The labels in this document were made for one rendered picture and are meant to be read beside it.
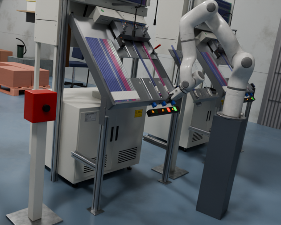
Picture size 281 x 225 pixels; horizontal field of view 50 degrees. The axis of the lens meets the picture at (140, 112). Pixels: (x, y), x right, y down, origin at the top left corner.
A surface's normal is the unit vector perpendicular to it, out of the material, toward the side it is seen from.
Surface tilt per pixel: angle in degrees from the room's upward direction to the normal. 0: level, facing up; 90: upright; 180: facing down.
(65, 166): 90
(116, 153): 90
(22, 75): 90
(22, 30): 90
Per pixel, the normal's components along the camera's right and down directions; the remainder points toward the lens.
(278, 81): -0.52, 0.13
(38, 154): 0.73, 0.25
